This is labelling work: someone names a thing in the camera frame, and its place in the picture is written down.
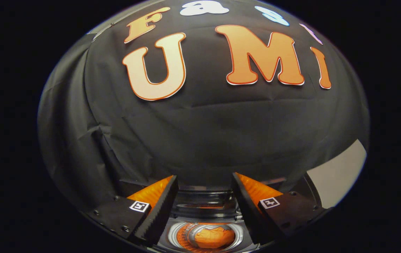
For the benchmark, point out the black backdrop cloth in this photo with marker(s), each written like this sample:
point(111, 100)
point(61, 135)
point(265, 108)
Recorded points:
point(204, 133)

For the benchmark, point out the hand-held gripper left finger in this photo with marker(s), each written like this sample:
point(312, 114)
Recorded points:
point(160, 214)

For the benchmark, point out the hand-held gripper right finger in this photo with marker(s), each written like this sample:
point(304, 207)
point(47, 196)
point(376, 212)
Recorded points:
point(249, 214)

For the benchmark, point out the yellow polo shirt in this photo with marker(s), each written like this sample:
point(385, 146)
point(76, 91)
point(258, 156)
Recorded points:
point(214, 237)

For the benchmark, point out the grey washing machine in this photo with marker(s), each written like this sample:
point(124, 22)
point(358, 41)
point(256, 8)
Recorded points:
point(204, 207)

